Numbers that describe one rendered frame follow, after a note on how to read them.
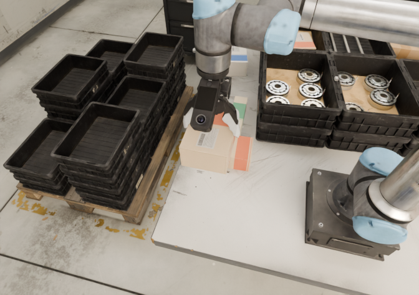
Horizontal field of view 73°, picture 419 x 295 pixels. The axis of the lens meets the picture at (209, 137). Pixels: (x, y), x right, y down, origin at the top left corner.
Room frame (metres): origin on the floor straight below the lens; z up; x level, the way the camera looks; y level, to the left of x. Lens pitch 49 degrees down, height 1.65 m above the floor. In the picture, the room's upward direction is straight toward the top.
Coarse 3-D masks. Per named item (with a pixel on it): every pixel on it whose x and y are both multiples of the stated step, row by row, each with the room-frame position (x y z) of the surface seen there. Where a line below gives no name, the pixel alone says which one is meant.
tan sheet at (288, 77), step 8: (272, 72) 1.14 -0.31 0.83; (280, 72) 1.14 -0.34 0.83; (288, 72) 1.14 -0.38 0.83; (296, 72) 1.14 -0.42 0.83; (288, 80) 1.08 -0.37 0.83; (296, 80) 1.08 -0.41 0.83; (296, 88) 1.02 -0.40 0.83; (288, 96) 0.96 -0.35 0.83; (296, 96) 0.96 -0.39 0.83; (296, 104) 0.91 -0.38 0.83
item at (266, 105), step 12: (264, 60) 1.09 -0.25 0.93; (264, 72) 1.00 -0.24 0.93; (264, 84) 0.92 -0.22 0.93; (336, 84) 0.92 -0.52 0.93; (264, 96) 0.85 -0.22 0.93; (336, 96) 0.85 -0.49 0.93; (264, 108) 0.80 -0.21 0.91; (276, 108) 0.80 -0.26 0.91; (288, 108) 0.79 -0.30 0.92; (300, 108) 0.78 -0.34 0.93; (312, 108) 0.78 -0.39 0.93; (324, 108) 0.78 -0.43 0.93
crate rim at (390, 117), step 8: (344, 56) 1.13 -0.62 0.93; (352, 56) 1.13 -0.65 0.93; (360, 56) 1.12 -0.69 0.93; (368, 56) 1.12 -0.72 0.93; (400, 64) 1.06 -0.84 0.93; (336, 72) 1.00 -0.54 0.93; (408, 80) 0.95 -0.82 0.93; (408, 88) 0.90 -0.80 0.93; (416, 96) 0.85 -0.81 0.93; (344, 104) 0.80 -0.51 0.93; (344, 112) 0.76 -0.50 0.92; (352, 112) 0.76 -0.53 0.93; (360, 112) 0.76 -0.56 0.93; (368, 112) 0.76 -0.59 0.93; (376, 112) 0.76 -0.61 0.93; (384, 120) 0.74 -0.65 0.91; (392, 120) 0.73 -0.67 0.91; (400, 120) 0.73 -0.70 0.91; (408, 120) 0.73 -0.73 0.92; (416, 120) 0.72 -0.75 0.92
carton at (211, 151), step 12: (216, 120) 0.53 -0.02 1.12; (192, 132) 0.48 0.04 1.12; (204, 132) 0.48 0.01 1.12; (216, 132) 0.48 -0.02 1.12; (228, 132) 0.48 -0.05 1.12; (180, 144) 0.44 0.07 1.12; (192, 144) 0.44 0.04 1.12; (204, 144) 0.44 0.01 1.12; (216, 144) 0.44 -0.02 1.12; (228, 144) 0.44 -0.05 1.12; (180, 156) 0.43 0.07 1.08; (192, 156) 0.43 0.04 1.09; (204, 156) 0.42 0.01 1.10; (216, 156) 0.41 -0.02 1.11; (228, 156) 0.42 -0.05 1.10; (204, 168) 0.42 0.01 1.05; (216, 168) 0.41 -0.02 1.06
